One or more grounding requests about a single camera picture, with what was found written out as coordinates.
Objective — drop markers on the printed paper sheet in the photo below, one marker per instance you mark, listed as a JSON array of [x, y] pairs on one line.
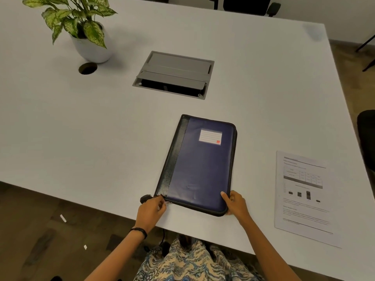
[[304, 213]]

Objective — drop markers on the blue zippered folder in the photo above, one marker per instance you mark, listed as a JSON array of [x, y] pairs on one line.
[[202, 166]]

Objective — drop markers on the person's right forearm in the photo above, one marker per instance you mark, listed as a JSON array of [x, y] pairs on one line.
[[269, 254]]

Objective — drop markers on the black wristband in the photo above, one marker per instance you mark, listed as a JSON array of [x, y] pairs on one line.
[[140, 229]]

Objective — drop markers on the black metal high stool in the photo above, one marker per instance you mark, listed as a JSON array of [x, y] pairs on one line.
[[368, 66]]

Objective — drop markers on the black mesh-back office chair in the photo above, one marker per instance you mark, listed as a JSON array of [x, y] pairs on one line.
[[367, 137]]

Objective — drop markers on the person's right hand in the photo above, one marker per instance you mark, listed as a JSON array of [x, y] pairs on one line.
[[238, 207]]

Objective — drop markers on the black plain-back office chair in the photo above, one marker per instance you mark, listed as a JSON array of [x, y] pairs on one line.
[[246, 4]]

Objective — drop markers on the floral patterned dress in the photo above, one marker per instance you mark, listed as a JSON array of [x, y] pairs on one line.
[[187, 263]]

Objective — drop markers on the person's left hand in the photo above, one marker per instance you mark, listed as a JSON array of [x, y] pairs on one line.
[[151, 213]]

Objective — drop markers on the green variegated leafy plant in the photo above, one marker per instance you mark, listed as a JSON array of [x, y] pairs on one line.
[[93, 32]]

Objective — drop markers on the person's left forearm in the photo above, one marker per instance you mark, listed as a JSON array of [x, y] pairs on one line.
[[117, 257]]

